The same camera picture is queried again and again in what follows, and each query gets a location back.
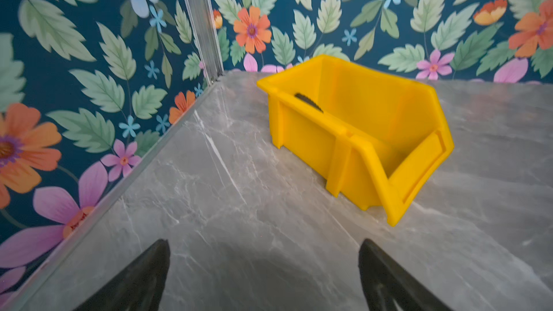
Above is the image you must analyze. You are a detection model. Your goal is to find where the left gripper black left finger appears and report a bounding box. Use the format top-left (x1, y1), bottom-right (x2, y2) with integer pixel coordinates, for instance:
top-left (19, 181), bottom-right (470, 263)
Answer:
top-left (76, 239), bottom-right (171, 311)

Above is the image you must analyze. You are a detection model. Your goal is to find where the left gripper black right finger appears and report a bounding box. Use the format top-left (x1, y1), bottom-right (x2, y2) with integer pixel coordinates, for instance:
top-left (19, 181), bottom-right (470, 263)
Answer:
top-left (358, 239), bottom-right (450, 310)

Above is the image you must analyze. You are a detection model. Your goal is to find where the screwdriver with black handle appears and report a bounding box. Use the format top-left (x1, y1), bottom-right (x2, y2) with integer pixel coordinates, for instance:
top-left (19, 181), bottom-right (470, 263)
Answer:
top-left (295, 93), bottom-right (323, 112)

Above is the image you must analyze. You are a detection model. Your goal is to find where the yellow plastic storage bin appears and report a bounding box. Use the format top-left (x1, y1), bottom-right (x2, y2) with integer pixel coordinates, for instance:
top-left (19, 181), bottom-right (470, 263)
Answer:
top-left (258, 56), bottom-right (454, 226)

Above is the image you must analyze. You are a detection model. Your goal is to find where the aluminium table edge strip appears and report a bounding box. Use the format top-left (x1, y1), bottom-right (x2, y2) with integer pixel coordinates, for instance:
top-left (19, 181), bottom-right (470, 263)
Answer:
top-left (1, 73), bottom-right (211, 310)

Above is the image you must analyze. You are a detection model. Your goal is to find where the vertical aluminium corner post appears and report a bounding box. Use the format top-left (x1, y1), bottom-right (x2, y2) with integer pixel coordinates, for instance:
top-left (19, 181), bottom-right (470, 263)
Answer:
top-left (184, 0), bottom-right (224, 86)

